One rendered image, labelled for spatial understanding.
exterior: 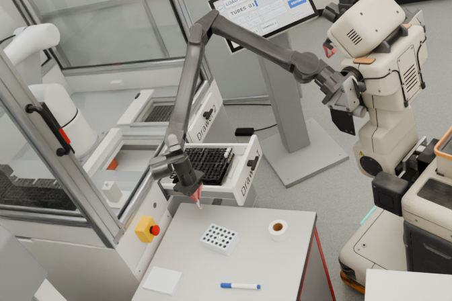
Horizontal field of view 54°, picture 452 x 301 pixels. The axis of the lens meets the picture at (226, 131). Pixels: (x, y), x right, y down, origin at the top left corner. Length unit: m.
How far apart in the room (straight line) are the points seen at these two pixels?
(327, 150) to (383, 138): 1.29
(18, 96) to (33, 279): 0.51
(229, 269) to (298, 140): 1.53
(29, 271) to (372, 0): 1.25
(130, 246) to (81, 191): 0.33
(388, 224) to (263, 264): 0.83
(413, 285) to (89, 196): 1.03
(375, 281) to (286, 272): 0.28
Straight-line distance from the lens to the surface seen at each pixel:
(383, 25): 1.55
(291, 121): 2.89
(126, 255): 1.69
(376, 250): 2.16
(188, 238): 1.78
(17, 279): 1.02
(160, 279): 1.70
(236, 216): 1.77
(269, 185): 2.92
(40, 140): 1.36
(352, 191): 2.77
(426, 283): 1.51
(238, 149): 1.87
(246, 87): 3.64
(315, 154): 2.99
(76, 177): 1.46
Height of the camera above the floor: 2.05
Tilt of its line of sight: 36 degrees down
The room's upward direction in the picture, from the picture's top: 21 degrees counter-clockwise
